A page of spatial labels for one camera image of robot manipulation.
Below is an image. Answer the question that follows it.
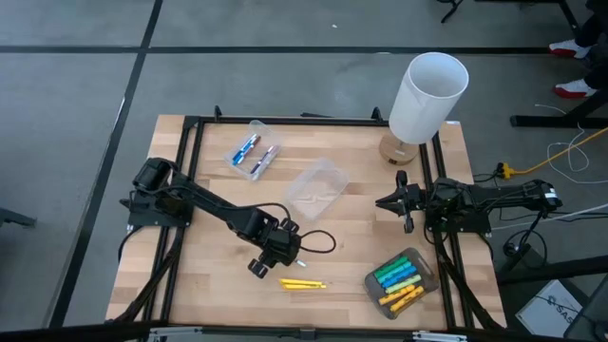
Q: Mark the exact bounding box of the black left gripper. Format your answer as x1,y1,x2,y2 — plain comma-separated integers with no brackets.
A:
247,217,303,280

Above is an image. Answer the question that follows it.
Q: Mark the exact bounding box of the office chair base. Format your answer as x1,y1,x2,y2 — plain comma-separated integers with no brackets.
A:
436,0,465,24

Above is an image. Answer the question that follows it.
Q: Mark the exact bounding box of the clear plastic container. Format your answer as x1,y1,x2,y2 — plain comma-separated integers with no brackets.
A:
222,119,283,182
284,157,352,222

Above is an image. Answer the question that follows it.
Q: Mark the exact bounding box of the orange highlighter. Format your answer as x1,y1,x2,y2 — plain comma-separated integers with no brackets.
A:
389,285,427,314

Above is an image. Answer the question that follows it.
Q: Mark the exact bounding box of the purple thin whiteboard marker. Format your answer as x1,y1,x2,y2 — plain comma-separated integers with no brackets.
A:
249,147,275,176

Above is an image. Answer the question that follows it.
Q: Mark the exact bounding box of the white shade wooden base lamp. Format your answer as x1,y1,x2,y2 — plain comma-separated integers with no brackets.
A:
378,50,470,166

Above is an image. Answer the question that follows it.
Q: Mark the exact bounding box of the grey-white cable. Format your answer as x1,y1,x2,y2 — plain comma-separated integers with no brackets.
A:
491,203,608,232

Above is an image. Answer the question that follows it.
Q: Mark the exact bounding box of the teal highlighter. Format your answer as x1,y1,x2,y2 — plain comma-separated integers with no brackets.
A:
377,259,413,285

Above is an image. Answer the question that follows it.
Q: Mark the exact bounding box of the blue highlighter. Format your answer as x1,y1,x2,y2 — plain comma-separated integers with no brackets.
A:
381,264,418,290

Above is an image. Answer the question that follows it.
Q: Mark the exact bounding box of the black desk foot bar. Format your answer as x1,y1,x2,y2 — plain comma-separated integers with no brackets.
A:
496,256,608,286

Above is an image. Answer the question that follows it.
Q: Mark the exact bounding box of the orange extension cord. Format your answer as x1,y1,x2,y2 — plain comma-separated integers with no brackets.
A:
496,125,608,181

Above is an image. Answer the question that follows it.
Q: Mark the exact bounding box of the blue Expo whiteboard marker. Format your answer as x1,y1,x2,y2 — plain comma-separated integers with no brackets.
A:
231,140,254,167
235,137,258,165

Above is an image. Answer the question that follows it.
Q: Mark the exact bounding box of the white looped cable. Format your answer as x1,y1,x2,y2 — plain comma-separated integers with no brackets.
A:
534,103,608,185

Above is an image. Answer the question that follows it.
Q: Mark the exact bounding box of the person's leg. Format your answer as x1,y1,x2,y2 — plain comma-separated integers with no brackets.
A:
573,0,608,48
586,59,608,90

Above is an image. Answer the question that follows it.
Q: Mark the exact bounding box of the black crossbar with silver brackets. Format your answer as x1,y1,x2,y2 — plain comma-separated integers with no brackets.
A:
0,321,608,342

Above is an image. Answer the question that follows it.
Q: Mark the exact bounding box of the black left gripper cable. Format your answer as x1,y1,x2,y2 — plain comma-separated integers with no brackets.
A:
208,201,338,255

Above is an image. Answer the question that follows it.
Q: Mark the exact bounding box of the dark green highlighter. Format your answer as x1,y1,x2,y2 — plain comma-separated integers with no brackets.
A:
372,255,409,280

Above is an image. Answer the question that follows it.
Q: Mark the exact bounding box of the grey plastic tray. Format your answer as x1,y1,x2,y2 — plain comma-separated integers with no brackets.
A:
363,246,441,320

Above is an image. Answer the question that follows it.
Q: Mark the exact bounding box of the black power cable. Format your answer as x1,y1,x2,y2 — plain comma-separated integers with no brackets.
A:
474,171,548,260

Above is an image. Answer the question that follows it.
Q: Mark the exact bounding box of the white cardboard box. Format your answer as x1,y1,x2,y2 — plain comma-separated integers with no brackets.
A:
516,279,586,339

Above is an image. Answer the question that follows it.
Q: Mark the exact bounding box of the light green Sharpie highlighter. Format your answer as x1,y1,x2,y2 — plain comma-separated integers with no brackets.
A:
384,273,423,295

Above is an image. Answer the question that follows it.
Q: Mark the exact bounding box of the person's shoe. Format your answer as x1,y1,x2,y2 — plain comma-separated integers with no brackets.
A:
548,39,593,60
552,78,598,100

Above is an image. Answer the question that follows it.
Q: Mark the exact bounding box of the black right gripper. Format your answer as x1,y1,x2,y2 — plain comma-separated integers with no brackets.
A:
375,169,428,235

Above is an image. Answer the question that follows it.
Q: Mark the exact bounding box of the yellow highlighter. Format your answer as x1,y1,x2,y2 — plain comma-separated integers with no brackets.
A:
278,277,325,286
281,282,329,291

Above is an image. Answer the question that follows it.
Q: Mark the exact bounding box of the black furniture foot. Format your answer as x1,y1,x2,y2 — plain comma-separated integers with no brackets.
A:
0,207,38,229

